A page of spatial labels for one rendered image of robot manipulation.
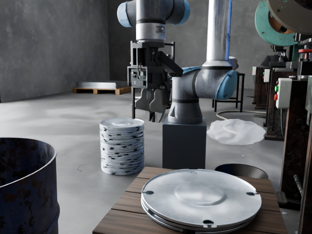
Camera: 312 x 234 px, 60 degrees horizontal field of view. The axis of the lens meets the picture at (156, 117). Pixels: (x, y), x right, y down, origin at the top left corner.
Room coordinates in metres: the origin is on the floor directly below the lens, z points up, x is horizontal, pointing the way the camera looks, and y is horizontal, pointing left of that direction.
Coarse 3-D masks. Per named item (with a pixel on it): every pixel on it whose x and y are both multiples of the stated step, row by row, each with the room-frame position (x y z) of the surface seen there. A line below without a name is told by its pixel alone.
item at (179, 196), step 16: (160, 176) 0.73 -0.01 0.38; (176, 176) 0.73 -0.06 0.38; (192, 176) 0.73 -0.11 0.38; (208, 176) 0.73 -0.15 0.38; (224, 176) 0.73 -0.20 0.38; (144, 192) 0.64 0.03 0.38; (160, 192) 0.63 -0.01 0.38; (176, 192) 0.62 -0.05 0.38; (192, 192) 0.62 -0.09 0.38; (208, 192) 0.62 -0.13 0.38; (224, 192) 0.62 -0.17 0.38; (240, 192) 0.63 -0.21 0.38; (256, 192) 0.63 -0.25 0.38; (160, 208) 0.56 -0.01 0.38; (176, 208) 0.56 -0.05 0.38; (192, 208) 0.56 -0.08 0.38; (208, 208) 0.56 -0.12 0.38; (224, 208) 0.56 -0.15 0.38; (240, 208) 0.56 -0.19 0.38; (256, 208) 0.56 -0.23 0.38; (192, 224) 0.49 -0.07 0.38; (224, 224) 0.49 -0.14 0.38
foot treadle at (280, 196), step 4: (276, 192) 1.06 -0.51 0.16; (280, 192) 1.06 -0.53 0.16; (276, 196) 1.02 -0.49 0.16; (280, 196) 1.02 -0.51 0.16; (284, 196) 1.02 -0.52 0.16; (280, 200) 0.99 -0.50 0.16; (284, 200) 0.99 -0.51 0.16; (288, 200) 1.01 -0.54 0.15; (292, 200) 1.01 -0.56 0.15; (296, 200) 1.01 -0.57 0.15; (284, 204) 0.97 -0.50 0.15; (292, 204) 0.99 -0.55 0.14; (296, 204) 0.99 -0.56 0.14; (300, 204) 0.98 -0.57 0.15
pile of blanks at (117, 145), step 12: (108, 132) 1.61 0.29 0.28; (120, 132) 1.60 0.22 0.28; (132, 132) 1.63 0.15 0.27; (108, 144) 1.62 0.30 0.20; (120, 144) 1.60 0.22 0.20; (132, 144) 1.62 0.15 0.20; (108, 156) 1.63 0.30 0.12; (120, 156) 1.60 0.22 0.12; (132, 156) 1.62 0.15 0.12; (108, 168) 1.62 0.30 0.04; (120, 168) 1.61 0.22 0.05; (132, 168) 1.62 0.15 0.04
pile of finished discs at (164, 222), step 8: (152, 192) 0.65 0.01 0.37; (248, 192) 0.65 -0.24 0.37; (144, 208) 0.59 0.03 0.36; (152, 216) 0.55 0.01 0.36; (160, 216) 0.54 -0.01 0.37; (168, 224) 0.53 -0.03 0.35; (176, 224) 0.51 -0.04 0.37; (208, 224) 0.50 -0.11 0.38; (240, 224) 0.52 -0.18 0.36; (184, 232) 0.51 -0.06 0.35; (192, 232) 0.51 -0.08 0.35; (200, 232) 0.50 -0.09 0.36; (208, 232) 0.50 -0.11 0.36; (216, 232) 0.50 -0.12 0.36; (224, 232) 0.50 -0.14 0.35
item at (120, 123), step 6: (108, 120) 1.83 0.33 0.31; (114, 120) 1.83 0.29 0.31; (120, 120) 1.83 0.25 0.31; (126, 120) 1.83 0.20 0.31; (132, 120) 1.83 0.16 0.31; (138, 120) 1.83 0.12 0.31; (108, 126) 1.65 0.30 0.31; (114, 126) 1.65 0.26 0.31; (120, 126) 1.65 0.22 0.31; (126, 126) 1.65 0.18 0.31; (132, 126) 1.65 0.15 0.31; (138, 126) 1.65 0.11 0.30
